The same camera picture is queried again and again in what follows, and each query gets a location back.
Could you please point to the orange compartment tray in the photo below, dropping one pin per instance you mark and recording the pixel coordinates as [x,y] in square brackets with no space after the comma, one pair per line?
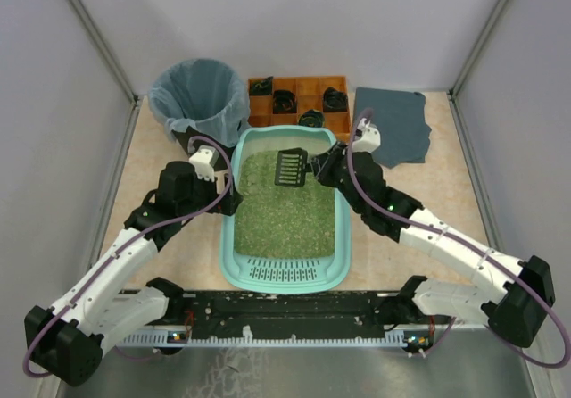
[284,100]

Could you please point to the black trash bin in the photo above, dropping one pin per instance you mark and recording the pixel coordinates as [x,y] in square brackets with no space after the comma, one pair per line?
[187,140]

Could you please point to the blue-grey folded cloth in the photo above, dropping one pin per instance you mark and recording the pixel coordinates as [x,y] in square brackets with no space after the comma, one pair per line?
[400,118]

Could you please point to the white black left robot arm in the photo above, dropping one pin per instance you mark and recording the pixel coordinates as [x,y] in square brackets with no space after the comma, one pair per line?
[69,339]

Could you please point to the green litter clump disc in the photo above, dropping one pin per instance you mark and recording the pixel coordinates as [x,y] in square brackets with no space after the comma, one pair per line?
[251,180]

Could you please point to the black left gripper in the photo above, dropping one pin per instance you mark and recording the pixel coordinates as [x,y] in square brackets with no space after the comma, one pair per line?
[228,198]

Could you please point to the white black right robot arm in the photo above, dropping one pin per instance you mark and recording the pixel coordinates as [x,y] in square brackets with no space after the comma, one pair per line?
[512,297]

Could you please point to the black litter scoop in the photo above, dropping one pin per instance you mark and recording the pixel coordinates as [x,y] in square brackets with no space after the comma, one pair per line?
[291,168]

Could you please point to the green cat litter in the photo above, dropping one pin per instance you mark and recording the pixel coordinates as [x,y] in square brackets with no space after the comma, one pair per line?
[283,222]

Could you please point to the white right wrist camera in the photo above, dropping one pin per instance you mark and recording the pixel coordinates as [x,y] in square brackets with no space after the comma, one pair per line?
[368,137]

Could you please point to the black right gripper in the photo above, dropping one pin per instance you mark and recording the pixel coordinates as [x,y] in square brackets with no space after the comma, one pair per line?
[326,169]

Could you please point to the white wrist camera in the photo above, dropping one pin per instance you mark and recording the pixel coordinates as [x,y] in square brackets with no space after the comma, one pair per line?
[203,160]
[368,137]

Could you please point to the blue plastic bin liner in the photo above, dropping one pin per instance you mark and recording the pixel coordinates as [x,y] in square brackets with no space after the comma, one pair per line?
[205,95]

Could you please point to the teal plastic litter box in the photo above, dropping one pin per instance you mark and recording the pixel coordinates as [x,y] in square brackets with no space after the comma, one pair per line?
[285,276]

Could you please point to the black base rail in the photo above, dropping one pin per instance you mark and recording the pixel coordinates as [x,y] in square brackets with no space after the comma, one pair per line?
[320,316]

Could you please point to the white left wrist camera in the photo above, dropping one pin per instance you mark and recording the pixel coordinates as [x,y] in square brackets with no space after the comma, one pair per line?
[203,160]

